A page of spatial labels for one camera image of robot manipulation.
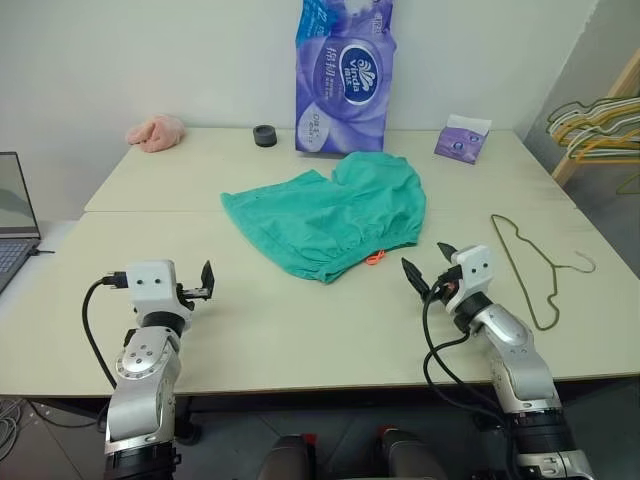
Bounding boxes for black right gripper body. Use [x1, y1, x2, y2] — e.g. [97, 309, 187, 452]
[427, 263, 466, 309]

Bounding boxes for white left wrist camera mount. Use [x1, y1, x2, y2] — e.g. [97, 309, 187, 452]
[125, 259, 196, 334]

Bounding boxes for green shorts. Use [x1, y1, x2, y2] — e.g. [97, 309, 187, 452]
[219, 151, 429, 286]

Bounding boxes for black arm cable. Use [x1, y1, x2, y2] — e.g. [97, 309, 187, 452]
[421, 277, 509, 434]
[81, 269, 129, 394]

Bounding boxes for pink fluffy cloth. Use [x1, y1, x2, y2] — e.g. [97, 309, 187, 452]
[124, 114, 188, 153]

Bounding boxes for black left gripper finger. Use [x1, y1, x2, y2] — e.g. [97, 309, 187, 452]
[199, 259, 218, 301]

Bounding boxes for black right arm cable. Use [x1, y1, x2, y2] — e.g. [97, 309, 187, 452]
[421, 277, 509, 434]

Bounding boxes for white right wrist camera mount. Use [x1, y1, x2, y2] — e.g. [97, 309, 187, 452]
[446, 244, 494, 314]

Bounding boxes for small purple tissue box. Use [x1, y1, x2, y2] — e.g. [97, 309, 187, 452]
[432, 113, 494, 167]

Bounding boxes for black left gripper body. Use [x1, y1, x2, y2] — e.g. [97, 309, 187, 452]
[175, 282, 210, 305]

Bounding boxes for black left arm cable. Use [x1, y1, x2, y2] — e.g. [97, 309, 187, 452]
[81, 269, 129, 394]

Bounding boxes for olive wire hanger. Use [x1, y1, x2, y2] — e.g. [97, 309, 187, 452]
[490, 213, 598, 332]

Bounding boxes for dark grey rounded shape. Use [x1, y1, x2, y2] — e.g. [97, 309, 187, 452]
[376, 424, 450, 480]
[259, 434, 320, 480]

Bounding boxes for purple Vinda tissue pack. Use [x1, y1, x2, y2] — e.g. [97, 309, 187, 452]
[291, 0, 400, 156]

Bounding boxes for rack of wire hangers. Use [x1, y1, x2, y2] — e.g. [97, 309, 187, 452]
[550, 48, 640, 189]

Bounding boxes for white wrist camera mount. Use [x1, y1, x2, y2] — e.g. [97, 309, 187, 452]
[446, 244, 494, 314]
[125, 259, 196, 334]

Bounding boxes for grey floor cable bundle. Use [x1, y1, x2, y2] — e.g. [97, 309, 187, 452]
[0, 397, 32, 452]

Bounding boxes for grey laptop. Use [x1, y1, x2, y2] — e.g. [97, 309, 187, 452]
[0, 151, 43, 297]

